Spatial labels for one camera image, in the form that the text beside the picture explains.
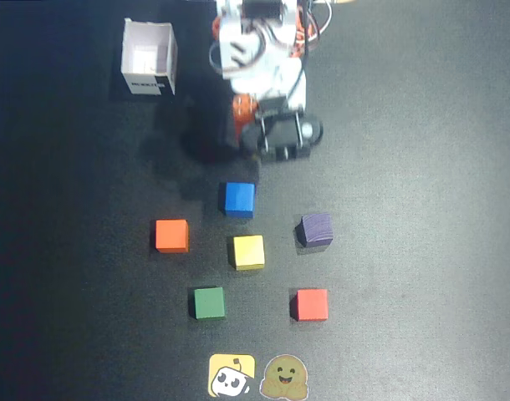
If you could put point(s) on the white open cardboard box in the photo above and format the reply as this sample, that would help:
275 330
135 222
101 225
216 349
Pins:
148 54

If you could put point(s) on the yellow wooden cube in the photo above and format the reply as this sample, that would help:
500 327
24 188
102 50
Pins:
247 250

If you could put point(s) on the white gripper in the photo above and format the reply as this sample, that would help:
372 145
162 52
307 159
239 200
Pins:
243 114

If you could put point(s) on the hugging face emoji sticker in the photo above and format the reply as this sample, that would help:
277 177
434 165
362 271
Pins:
284 376

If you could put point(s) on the yellow robot face sticker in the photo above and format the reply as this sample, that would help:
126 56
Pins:
227 376

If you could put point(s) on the purple wooden cube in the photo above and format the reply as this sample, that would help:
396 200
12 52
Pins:
317 229

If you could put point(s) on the black felt mat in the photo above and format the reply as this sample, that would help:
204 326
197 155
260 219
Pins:
426 229

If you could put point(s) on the white and orange robot arm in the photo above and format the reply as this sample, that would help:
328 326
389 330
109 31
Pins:
246 37

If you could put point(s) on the orange wooden cube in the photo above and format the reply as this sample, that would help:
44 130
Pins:
171 235

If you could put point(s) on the green wooden cube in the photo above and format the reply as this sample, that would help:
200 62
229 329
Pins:
209 303

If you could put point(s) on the red wooden cube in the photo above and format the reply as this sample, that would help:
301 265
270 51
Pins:
311 304

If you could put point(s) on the blue wooden cube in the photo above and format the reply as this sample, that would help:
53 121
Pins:
239 198

